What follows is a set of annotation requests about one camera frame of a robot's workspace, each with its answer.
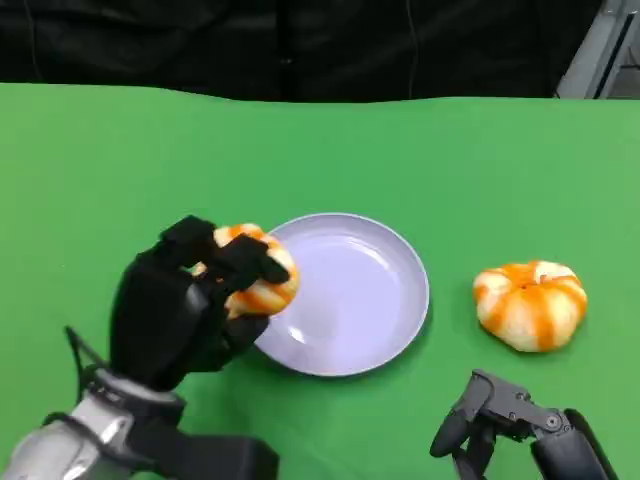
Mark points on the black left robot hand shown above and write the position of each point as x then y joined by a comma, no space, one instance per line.
155,320

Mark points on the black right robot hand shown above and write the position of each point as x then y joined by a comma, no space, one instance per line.
505,410

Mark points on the orange and white bread roll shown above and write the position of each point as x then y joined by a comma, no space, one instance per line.
265,300
525,310

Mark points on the lilac plate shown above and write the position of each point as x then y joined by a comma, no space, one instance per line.
350,300

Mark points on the green table cloth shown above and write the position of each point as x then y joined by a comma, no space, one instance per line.
350,150

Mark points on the black backdrop curtain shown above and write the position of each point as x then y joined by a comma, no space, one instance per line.
200,40

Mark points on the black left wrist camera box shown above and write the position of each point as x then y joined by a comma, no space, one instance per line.
225,460

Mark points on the grey metal frame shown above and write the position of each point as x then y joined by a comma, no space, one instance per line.
590,65

